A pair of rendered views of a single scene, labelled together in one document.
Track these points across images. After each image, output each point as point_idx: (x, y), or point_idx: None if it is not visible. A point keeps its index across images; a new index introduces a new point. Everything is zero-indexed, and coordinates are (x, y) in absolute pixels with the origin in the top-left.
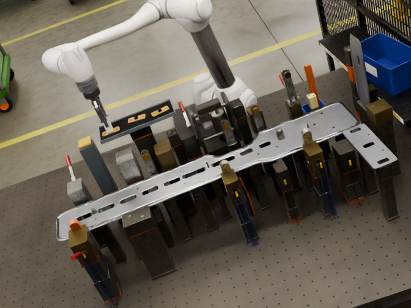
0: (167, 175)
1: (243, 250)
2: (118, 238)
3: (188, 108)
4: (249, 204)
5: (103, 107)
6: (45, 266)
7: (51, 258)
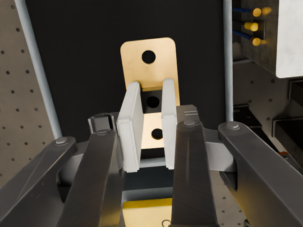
0: None
1: None
2: (237, 92)
3: None
4: None
5: (43, 177)
6: (236, 212)
7: (222, 206)
